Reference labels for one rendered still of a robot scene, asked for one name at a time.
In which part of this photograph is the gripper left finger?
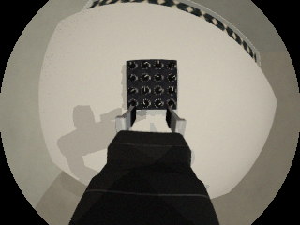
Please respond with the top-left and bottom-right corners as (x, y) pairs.
(115, 106), (136, 134)

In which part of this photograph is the black knob box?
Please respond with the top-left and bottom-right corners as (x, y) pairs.
(127, 59), (177, 110)

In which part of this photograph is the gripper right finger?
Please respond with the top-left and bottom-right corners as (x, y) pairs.
(166, 108), (187, 137)

